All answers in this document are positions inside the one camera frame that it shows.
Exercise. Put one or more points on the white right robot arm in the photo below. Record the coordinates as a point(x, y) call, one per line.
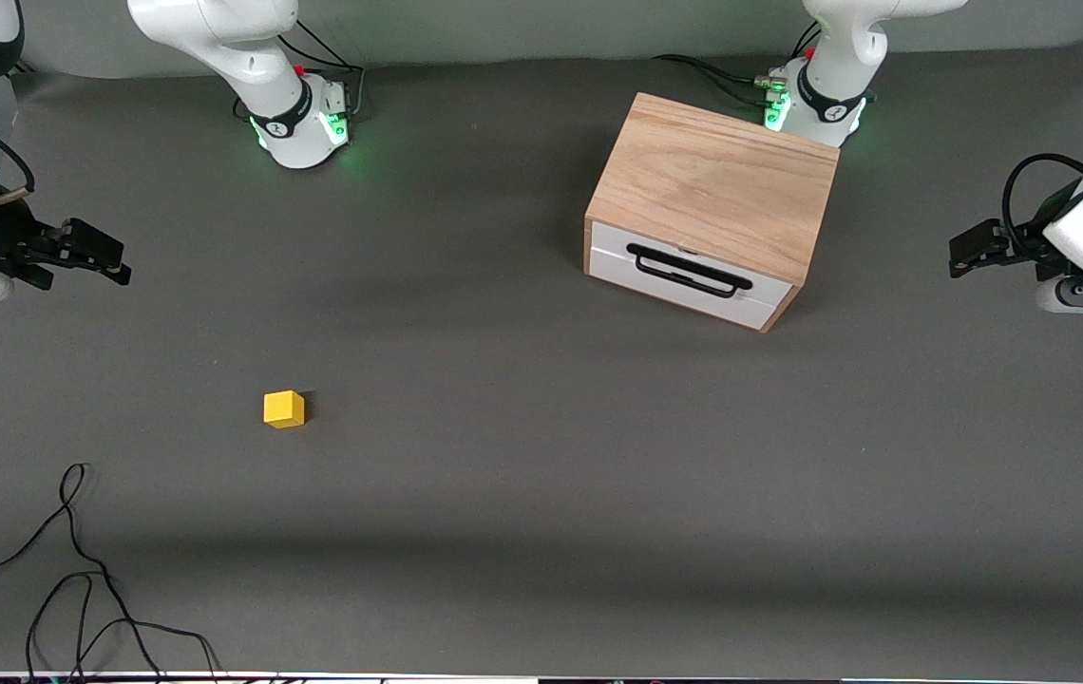
point(247, 47)

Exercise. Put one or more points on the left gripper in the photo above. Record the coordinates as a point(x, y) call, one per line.
point(1022, 244)

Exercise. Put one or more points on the white-fronted wooden drawer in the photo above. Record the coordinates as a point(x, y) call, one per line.
point(617, 258)

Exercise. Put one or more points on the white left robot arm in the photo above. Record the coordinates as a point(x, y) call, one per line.
point(845, 57)

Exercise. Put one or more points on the yellow cube block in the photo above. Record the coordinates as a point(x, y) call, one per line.
point(283, 410)

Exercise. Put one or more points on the wooden drawer cabinet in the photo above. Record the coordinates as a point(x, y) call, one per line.
point(712, 180)

